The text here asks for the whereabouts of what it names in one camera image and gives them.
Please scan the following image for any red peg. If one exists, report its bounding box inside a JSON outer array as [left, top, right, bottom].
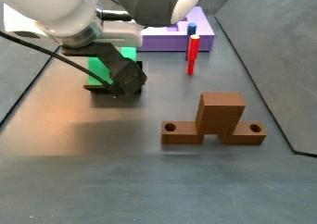
[[187, 34, 201, 75]]

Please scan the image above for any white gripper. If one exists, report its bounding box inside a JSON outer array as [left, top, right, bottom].
[[96, 21, 143, 47]]

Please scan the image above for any brown T-shaped block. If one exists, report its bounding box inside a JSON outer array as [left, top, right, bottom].
[[161, 92, 266, 145]]

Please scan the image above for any blue peg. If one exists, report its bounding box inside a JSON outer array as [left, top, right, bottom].
[[186, 22, 197, 60]]

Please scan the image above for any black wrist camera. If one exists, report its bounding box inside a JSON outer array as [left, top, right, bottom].
[[62, 43, 147, 96]]

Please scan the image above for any black camera cable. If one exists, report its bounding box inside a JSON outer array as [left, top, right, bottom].
[[0, 30, 114, 90]]

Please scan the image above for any green U-shaped block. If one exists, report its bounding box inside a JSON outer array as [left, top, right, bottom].
[[88, 47, 138, 83]]

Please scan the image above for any purple board with cross slot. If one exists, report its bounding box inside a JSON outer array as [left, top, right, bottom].
[[138, 6, 214, 52]]

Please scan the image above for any black angle fixture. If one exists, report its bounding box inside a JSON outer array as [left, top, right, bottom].
[[83, 60, 145, 95]]

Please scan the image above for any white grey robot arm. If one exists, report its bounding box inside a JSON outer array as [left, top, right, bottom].
[[0, 0, 199, 48]]

